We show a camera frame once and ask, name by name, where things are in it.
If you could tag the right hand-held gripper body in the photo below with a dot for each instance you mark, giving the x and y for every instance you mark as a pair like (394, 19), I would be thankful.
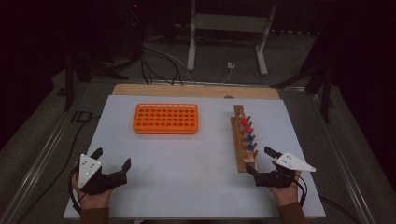
(292, 162)

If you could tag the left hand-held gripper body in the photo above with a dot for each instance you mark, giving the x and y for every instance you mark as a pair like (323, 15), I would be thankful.
(88, 169)

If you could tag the wooden test tube rack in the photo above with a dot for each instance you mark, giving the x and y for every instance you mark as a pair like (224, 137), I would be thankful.
(239, 155)

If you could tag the blue capped test tube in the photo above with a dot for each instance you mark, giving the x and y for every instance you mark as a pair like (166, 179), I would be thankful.
(249, 138)
(250, 146)

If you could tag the red capped test tube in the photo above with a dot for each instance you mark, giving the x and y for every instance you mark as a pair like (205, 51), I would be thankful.
(248, 129)
(244, 122)

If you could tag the orange plastic test tube rack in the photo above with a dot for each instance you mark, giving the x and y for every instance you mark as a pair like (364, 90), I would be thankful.
(137, 126)

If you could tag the person's left hand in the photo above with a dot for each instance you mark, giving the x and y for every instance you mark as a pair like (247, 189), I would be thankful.
(93, 201)

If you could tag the person's right hand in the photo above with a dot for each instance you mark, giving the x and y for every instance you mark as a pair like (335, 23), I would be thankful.
(286, 196)

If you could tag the white table mat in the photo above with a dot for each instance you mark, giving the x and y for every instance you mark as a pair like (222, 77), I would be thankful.
(186, 174)

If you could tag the black tripod stand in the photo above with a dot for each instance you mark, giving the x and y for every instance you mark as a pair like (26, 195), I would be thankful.
(325, 93)
(69, 84)

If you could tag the white plug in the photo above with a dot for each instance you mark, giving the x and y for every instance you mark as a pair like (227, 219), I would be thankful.
(230, 65)

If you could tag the grey metal stand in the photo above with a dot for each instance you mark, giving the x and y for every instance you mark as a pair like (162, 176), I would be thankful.
(230, 23)

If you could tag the aluminium frame rail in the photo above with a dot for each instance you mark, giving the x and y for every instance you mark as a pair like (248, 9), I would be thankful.
(345, 168)
(37, 165)
(202, 83)

